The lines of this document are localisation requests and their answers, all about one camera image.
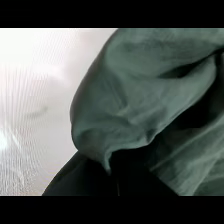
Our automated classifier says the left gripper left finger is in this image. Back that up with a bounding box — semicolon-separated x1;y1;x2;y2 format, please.
42;151;119;197

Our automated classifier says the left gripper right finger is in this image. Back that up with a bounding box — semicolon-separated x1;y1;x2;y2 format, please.
109;146;178;197

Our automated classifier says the dark green garment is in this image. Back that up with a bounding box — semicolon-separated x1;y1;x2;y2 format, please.
69;27;224;197

